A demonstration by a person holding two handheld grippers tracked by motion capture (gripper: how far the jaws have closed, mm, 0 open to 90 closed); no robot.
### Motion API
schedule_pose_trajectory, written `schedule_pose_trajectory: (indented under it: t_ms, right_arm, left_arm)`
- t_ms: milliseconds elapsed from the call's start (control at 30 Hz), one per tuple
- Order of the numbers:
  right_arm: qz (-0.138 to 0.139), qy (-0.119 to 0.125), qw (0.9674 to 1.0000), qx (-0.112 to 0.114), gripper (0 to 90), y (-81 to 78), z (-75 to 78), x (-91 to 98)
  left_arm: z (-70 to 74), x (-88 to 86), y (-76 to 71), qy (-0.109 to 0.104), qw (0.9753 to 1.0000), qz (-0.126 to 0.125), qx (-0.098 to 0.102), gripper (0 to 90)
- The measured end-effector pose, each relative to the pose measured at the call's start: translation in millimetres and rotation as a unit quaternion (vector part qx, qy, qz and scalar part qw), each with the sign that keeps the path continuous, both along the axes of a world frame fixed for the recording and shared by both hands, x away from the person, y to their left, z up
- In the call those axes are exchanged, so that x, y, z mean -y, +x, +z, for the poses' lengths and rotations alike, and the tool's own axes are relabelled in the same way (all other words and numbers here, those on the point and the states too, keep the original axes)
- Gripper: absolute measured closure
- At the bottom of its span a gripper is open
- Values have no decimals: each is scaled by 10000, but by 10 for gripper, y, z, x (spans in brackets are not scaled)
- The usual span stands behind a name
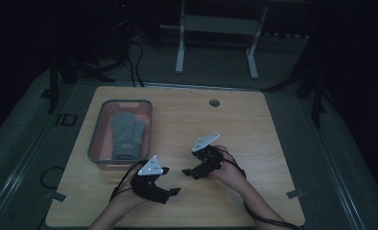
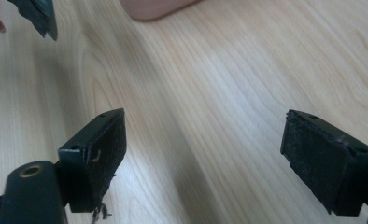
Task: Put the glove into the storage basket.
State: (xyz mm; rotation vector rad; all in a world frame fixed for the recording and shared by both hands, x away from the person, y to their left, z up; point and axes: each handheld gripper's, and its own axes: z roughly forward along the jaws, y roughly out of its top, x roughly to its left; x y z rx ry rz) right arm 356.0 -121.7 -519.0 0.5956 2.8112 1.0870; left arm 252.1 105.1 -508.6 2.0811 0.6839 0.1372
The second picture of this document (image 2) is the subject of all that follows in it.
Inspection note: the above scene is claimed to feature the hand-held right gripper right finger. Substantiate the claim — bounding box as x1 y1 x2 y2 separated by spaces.
279 108 368 217

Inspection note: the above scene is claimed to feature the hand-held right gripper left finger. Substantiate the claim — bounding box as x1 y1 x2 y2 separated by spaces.
58 107 127 214

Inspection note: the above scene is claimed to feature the pink basin with grey rim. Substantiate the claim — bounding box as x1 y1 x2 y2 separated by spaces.
120 0 202 22

